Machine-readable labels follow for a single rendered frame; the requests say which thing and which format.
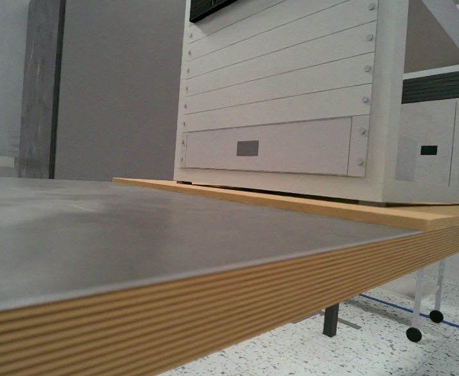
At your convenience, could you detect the white rack cabinet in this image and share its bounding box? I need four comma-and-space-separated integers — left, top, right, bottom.
174, 0, 459, 207

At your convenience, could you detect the tan wooden board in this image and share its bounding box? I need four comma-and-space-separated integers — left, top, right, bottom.
112, 178, 459, 232

